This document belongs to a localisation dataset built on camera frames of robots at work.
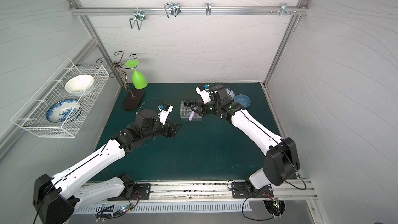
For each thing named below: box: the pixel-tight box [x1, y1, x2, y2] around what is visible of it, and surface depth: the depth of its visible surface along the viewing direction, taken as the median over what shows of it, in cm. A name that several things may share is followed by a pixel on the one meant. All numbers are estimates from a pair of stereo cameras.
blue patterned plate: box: [46, 98, 82, 123], surface depth 65 cm
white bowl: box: [64, 74, 94, 97], surface depth 72 cm
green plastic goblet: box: [125, 59, 148, 90], surface depth 93 cm
